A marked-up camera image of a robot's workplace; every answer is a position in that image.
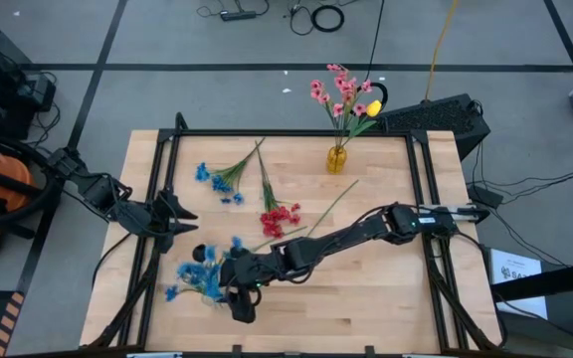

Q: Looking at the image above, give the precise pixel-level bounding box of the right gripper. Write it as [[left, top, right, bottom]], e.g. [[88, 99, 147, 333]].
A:
[[221, 242, 298, 325]]

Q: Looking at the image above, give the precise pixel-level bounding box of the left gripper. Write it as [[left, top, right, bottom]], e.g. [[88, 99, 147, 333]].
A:
[[115, 189, 201, 255]]

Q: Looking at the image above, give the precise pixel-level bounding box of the large blue flower bunch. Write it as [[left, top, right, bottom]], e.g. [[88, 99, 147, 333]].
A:
[[164, 235, 246, 305]]

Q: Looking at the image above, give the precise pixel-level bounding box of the red artificial flower bunch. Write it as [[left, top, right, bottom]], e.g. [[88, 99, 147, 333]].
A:
[[254, 140, 303, 241]]

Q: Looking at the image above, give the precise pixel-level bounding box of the pink artificial flower bunch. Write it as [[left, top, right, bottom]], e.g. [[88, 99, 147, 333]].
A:
[[308, 63, 375, 150]]

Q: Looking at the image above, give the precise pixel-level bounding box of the yellow artificial tulip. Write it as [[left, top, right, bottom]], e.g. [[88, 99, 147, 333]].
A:
[[339, 98, 384, 150]]

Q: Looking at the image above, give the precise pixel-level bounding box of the yellow glass vase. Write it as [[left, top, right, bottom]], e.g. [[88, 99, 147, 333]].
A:
[[325, 144, 348, 175]]

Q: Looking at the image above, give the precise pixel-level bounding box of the small blue flower bunch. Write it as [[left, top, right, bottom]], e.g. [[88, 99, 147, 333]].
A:
[[194, 137, 267, 206]]

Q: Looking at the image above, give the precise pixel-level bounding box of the orange vacuum cleaner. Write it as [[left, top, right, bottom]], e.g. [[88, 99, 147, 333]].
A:
[[0, 140, 37, 260]]

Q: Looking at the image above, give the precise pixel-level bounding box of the black power strip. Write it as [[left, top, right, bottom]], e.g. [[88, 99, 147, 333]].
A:
[[220, 9, 258, 23]]

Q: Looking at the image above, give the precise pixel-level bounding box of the black mesh computer case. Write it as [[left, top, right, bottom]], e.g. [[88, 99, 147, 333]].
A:
[[375, 92, 491, 161]]

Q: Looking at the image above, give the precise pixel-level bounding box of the black power brick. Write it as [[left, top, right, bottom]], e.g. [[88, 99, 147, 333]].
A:
[[468, 184, 505, 210]]

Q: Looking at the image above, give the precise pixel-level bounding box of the white printed box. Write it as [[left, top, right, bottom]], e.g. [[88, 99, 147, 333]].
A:
[[488, 248, 549, 320]]

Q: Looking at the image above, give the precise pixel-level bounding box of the black metal beam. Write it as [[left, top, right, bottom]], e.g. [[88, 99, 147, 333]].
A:
[[489, 258, 573, 305]]

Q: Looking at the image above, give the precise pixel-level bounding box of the black hanging cable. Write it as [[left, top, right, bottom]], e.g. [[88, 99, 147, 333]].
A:
[[349, 0, 390, 117]]

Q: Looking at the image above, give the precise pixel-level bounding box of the black coiled cable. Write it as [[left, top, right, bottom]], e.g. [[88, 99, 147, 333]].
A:
[[310, 4, 346, 34]]

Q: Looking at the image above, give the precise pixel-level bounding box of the yellow hanging cable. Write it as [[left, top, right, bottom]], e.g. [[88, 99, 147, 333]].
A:
[[424, 0, 462, 102]]

